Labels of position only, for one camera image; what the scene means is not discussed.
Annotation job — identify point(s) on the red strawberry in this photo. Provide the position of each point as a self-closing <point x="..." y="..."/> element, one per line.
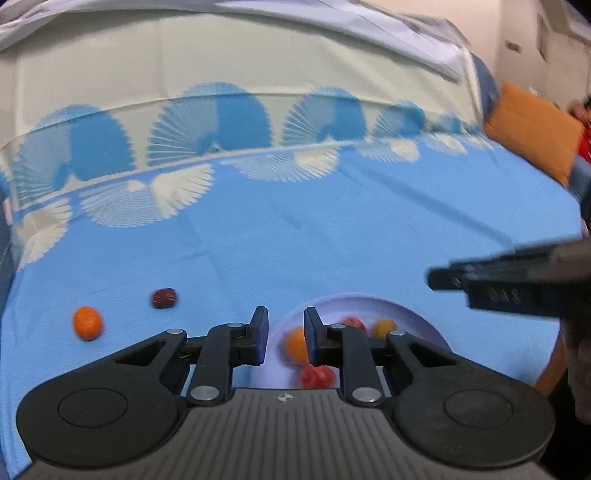
<point x="316" y="377"/>

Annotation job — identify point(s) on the small orange fruit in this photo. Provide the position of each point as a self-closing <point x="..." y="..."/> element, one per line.
<point x="87" y="323"/>
<point x="295" y="345"/>

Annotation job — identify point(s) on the grey bed sheet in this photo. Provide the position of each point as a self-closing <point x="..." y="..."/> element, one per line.
<point x="277" y="18"/>

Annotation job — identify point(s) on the small red fruit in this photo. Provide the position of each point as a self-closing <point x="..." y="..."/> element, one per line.
<point x="354" y="324"/>

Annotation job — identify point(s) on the dark red jujube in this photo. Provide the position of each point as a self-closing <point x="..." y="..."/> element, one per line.
<point x="164" y="298"/>

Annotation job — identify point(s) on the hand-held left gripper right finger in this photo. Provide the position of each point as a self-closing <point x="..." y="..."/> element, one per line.
<point x="310" y="342"/>

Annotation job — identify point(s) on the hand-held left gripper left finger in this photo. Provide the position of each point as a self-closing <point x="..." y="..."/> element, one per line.
<point x="263" y="339"/>

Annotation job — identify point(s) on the orange cushion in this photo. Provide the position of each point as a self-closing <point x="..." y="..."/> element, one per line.
<point x="531" y="129"/>

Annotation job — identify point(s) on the small yellow fruit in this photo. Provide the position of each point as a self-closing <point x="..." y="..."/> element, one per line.
<point x="384" y="327"/>

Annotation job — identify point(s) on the red cloth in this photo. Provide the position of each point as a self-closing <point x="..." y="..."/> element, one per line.
<point x="584" y="134"/>

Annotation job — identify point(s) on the blue fan-print cloth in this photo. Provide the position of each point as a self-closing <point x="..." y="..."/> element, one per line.
<point x="300" y="230"/>

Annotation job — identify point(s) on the white cabinet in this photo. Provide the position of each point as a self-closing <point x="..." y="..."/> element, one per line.
<point x="563" y="50"/>

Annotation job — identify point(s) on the white plate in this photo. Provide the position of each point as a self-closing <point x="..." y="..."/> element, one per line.
<point x="415" y="323"/>

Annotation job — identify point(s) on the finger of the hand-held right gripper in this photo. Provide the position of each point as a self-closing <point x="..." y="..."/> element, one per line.
<point x="498" y="284"/>

